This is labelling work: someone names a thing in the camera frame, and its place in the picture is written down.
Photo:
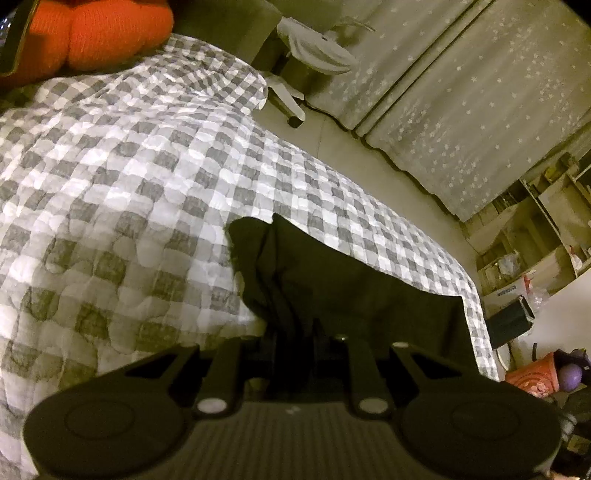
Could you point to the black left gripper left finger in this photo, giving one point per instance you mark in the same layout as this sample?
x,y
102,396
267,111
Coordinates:
x,y
187,381

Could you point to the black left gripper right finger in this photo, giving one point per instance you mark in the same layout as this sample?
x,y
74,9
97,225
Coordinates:
x,y
374,378

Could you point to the black garment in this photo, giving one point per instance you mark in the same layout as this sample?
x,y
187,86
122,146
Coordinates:
x,y
310,294

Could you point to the white cardboard box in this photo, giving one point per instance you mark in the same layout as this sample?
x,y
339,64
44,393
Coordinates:
x,y
500,298

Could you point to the orange patterned bag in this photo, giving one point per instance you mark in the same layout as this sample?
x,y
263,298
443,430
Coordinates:
x,y
539,378

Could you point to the purple ball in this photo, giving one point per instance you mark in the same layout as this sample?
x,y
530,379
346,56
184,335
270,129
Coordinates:
x,y
570,377

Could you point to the grey white checkered quilt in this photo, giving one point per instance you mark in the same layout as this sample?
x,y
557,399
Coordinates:
x,y
116,189

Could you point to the wooden storage shelf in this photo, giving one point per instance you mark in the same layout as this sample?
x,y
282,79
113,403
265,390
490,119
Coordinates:
x,y
539,229

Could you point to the grey office chair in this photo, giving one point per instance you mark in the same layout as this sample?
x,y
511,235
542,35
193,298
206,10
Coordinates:
x,y
288,79

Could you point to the grey star pattern curtain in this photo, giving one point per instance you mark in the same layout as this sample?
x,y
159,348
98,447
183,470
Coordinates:
x,y
466,96

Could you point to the light grey cloth on chair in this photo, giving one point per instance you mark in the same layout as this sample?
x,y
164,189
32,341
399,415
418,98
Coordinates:
x,y
313,49

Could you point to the dark grey sofa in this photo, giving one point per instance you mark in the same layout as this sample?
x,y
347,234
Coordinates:
x,y
237,27

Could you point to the lower red flower cushion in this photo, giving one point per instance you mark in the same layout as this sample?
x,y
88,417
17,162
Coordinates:
x,y
85,36

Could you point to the smartphone showing video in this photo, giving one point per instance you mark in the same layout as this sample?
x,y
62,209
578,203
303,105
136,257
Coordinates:
x,y
16,18

